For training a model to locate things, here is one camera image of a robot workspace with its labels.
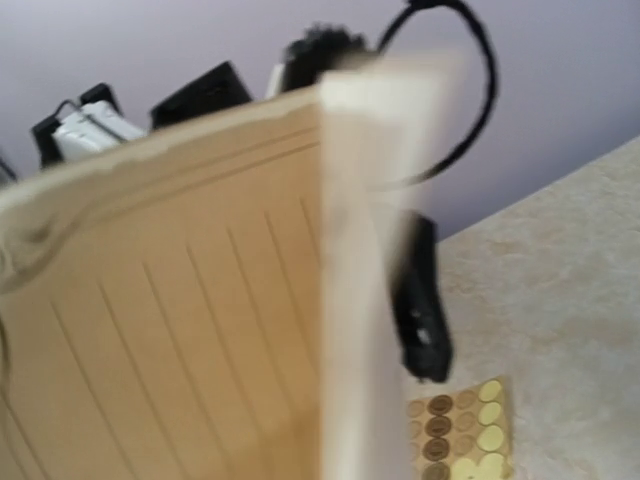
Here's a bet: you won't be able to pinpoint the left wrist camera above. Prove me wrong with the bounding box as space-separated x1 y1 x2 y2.
392 212 454 384

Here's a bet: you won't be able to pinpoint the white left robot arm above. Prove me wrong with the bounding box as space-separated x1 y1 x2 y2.
31 24 367 169

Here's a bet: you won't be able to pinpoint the round sticker seal sheet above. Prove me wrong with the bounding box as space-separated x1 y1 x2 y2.
406 376 513 480

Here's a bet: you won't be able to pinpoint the left camera black cable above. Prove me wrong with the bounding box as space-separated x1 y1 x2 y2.
369 0 501 189

